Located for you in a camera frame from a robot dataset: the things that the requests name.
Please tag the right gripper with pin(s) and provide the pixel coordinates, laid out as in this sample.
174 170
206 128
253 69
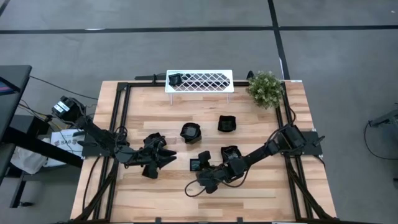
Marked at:
220 175

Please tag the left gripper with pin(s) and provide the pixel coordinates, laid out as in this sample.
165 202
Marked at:
136 157

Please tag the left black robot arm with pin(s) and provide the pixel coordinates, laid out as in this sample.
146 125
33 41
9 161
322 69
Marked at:
93 132

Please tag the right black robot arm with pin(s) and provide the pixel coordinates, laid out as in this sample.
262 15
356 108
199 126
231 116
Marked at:
261 152

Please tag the black mounting bar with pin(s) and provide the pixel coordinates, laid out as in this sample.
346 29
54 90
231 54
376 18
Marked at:
146 77

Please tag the white lattice shelf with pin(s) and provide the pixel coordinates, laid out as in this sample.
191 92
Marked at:
199 71

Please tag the white printed cardboard box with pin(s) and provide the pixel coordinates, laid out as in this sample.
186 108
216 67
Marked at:
66 143

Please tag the green artificial potted plant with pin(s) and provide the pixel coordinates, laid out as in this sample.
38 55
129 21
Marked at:
265 88

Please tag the white plastic bag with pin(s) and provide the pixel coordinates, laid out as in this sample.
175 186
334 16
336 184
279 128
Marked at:
29 161

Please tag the black equipment box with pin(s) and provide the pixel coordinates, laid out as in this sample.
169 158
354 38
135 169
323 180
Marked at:
29 124

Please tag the black desk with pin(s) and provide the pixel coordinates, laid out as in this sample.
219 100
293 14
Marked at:
15 77

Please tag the glowing display screen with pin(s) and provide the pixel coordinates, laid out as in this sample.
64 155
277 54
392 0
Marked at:
4 88

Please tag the black floor stand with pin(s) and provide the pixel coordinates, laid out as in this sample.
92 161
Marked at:
387 118

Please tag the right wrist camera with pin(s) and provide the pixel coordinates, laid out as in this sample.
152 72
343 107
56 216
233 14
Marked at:
204 157

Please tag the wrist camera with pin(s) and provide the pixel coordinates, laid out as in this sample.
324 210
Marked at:
158 140
204 157

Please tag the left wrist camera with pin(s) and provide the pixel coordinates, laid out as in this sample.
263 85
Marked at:
158 140

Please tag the black frame clamp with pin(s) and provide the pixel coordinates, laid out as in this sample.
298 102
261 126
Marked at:
239 220
158 220

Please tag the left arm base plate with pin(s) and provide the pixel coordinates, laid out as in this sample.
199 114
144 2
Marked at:
93 151

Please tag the black aluminium table frame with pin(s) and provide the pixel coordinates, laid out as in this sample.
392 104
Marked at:
143 84

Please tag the black frame bracket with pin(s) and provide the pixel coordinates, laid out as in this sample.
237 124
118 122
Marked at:
249 75

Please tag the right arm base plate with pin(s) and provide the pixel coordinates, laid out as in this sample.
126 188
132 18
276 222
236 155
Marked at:
312 143

